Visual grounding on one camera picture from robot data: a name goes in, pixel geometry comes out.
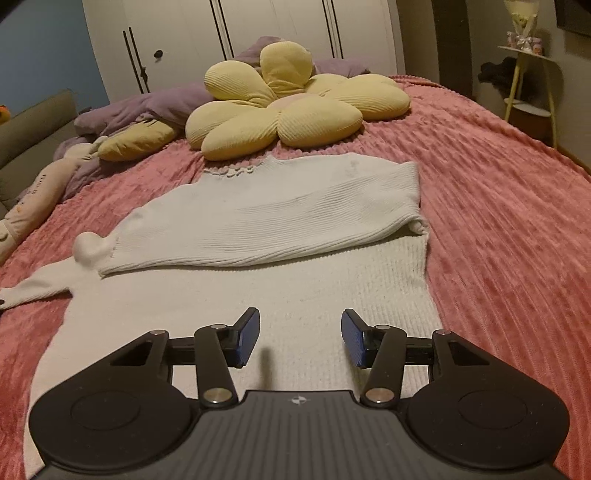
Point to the pink ribbed bedspread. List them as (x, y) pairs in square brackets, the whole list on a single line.
[(498, 221)]

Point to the small yellow pillow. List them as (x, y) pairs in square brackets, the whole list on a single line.
[(134, 141)]

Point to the yellow side table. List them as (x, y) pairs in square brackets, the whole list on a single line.
[(531, 92)]

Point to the dark cloth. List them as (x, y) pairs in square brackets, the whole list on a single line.
[(496, 73)]

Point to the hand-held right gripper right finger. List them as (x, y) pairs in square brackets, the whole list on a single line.
[(353, 339)]

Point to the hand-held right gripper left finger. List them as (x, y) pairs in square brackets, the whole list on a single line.
[(244, 339)]

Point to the yellow flower-shaped pillow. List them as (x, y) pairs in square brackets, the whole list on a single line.
[(295, 104)]

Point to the small pink figurines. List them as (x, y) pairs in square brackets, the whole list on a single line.
[(526, 42)]

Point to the wrapped flower bouquet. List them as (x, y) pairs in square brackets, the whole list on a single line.
[(521, 21)]

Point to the white wardrobe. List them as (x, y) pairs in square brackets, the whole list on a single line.
[(240, 37)]

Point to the purple duvet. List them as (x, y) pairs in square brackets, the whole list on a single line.
[(138, 108)]

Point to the grey sofa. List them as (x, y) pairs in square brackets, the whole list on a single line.
[(32, 138)]

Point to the orange plush toy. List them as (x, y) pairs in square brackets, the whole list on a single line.
[(3, 114)]

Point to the white knit sweater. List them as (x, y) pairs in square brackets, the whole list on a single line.
[(258, 258)]

